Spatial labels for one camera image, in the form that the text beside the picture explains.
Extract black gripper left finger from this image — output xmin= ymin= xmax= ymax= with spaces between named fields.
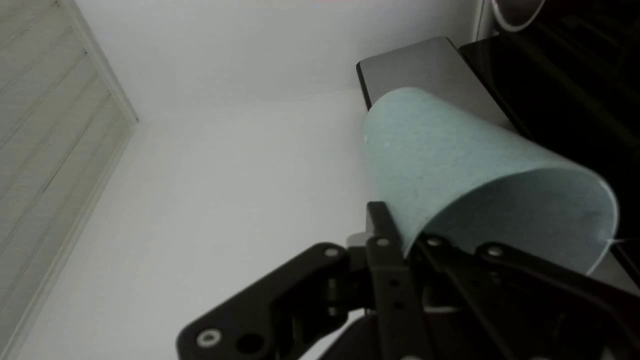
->
xmin=366 ymin=202 xmax=433 ymax=360

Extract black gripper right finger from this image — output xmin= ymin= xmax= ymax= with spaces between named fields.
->
xmin=412 ymin=234 xmax=640 ymax=360

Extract light blue cup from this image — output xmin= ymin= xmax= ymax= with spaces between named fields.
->
xmin=365 ymin=88 xmax=619 ymax=273

